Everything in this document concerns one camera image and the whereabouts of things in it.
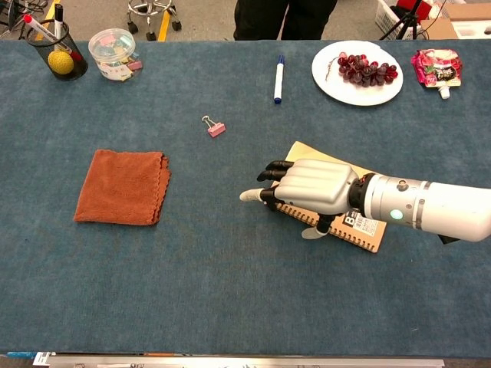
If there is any white plastic crate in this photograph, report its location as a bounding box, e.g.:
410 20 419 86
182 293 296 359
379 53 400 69
374 0 423 38

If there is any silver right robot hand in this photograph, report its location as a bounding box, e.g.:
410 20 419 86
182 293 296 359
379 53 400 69
239 159 360 241

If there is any yellow ball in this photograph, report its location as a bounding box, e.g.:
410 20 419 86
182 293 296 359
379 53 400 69
48 50 75 75

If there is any pink binder clip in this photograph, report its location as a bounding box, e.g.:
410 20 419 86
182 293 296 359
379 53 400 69
201 115 227 139

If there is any yellow spiral notebook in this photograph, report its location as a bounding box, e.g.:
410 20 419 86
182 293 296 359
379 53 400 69
270 140 387 254

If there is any clear jar of coloured clips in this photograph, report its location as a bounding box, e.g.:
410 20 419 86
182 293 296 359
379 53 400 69
87 28 144 82

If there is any aluminium rail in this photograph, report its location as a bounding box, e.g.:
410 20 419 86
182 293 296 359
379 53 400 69
32 352 446 368

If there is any white marker with black cap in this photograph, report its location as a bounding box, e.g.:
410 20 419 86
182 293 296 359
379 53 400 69
54 3 64 41

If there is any chrome swivel stool base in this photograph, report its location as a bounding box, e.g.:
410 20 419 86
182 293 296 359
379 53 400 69
126 0 183 42

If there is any black mesh pen holder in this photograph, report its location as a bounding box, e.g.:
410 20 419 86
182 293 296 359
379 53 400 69
25 19 89 82

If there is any white marker with blue cap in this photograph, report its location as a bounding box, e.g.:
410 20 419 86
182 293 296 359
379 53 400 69
273 54 287 105

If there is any cardboard box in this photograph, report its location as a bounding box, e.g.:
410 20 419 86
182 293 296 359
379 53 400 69
420 3 491 41

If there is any pink drink pouch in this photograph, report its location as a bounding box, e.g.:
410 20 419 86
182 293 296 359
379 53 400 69
410 48 464 100

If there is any black tripod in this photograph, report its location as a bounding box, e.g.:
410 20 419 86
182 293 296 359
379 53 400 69
379 0 423 41

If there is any blue felt table cover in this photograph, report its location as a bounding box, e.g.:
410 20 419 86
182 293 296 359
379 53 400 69
0 39 491 360

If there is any white marker with red cap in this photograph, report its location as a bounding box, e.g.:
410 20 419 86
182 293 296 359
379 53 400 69
23 14 84 63

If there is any white round plate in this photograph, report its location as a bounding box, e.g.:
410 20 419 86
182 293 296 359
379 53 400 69
311 40 404 107

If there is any person in black trousers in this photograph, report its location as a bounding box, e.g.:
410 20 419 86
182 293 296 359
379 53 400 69
232 0 339 41

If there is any brown folded cloth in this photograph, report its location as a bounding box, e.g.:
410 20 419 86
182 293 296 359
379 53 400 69
72 149 173 227

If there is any red grape bunch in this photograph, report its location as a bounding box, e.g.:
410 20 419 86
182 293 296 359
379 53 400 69
325 52 398 88

